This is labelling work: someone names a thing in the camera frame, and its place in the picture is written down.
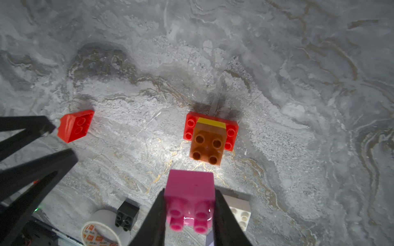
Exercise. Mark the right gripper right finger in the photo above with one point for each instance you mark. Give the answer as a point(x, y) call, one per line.
point(226, 230)

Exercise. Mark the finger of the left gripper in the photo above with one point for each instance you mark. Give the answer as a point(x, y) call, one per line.
point(33, 127)
point(43, 174)

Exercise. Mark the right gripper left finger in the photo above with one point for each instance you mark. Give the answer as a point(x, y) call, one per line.
point(152, 231)

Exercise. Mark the small red lego brick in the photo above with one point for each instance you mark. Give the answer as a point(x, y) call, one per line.
point(75, 125)

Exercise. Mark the pink 2x2 lego brick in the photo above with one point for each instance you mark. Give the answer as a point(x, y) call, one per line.
point(190, 200)

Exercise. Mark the orange 2x2 lego brick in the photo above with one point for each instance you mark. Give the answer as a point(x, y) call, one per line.
point(208, 143)

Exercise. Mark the red 2x4 lego brick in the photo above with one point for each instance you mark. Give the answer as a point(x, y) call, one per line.
point(231, 128)

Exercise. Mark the yellow 2x2 lego brick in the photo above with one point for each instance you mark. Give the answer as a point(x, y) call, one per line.
point(207, 121)

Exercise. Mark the lilac 2x2 lego brick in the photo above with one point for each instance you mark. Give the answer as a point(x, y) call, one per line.
point(210, 239)

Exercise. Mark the white 2x4 lego brick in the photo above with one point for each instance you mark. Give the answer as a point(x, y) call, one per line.
point(240, 209)

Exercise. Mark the black 2x2 lego brick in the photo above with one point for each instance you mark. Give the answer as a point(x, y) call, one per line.
point(126, 216)

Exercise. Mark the tape roll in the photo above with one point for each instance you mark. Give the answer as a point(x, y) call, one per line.
point(100, 230)

